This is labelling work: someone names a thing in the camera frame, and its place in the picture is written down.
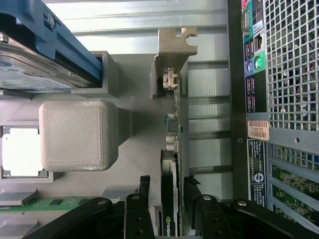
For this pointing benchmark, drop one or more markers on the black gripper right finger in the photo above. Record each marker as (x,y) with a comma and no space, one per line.
(211,219)

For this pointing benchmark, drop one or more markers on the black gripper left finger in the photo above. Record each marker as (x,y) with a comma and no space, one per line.
(134,219)

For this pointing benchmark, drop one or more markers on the green RAM stick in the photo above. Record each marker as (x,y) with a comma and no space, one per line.
(49,203)

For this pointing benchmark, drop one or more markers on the green motherboard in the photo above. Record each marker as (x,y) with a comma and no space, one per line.
(294,181)

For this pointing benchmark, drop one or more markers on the grey 3D-printed parts rack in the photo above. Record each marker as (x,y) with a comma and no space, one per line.
(139,119)

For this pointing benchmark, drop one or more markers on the silver CPU chip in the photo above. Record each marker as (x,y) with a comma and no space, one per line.
(20,154)

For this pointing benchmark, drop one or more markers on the dark grey open PC case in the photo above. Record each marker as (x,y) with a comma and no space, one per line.
(286,74)

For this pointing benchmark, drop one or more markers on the hard disk in blue carrier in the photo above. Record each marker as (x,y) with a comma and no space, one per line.
(30,69)

